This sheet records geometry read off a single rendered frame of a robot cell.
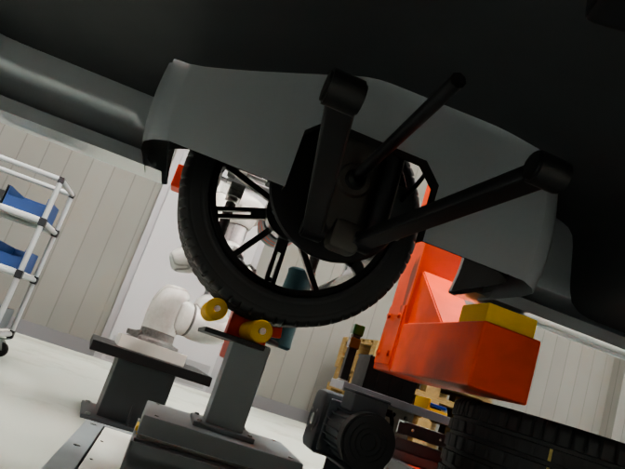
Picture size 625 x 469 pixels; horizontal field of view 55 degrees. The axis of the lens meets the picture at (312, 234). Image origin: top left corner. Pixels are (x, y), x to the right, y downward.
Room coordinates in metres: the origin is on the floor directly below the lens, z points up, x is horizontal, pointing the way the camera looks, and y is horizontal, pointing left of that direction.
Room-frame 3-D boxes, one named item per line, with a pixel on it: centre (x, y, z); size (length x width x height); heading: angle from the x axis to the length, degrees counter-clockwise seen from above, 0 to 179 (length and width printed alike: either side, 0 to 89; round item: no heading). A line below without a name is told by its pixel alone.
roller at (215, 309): (1.68, 0.19, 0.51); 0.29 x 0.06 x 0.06; 10
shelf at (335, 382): (2.24, -0.47, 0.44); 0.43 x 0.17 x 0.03; 100
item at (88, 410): (2.72, 0.51, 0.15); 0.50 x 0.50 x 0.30; 17
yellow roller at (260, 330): (1.64, 0.06, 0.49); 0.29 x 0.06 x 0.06; 10
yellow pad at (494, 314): (1.51, -0.52, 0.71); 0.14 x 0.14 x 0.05; 10
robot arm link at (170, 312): (2.74, 0.50, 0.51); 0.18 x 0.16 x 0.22; 119
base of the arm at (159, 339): (2.72, 0.53, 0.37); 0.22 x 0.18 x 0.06; 118
